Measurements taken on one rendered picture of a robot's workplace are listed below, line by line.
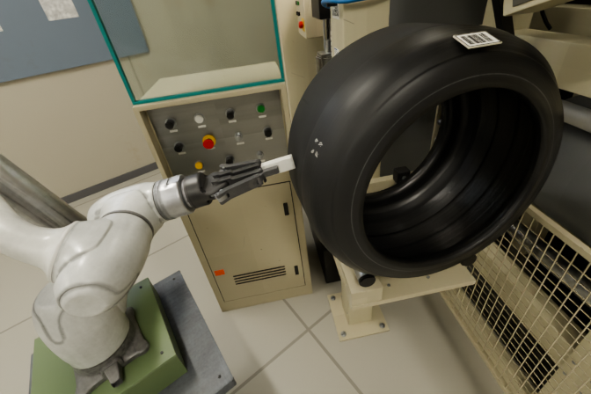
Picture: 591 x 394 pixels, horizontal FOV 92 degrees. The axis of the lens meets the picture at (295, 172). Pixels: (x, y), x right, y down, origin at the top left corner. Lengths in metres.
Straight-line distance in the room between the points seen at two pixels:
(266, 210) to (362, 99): 0.95
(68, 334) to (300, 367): 1.09
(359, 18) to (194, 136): 0.74
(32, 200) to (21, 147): 2.47
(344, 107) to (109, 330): 0.79
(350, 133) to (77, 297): 0.48
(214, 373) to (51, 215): 0.63
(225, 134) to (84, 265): 0.79
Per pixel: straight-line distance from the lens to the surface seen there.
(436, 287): 0.97
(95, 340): 0.95
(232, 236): 1.45
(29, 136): 3.42
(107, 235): 0.58
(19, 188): 1.00
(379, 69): 0.52
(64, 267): 0.57
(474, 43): 0.56
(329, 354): 1.72
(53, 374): 1.16
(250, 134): 1.20
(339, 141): 0.50
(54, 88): 3.31
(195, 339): 1.12
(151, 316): 1.10
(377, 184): 1.07
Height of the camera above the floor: 1.56
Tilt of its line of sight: 33 degrees down
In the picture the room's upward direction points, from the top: 8 degrees counter-clockwise
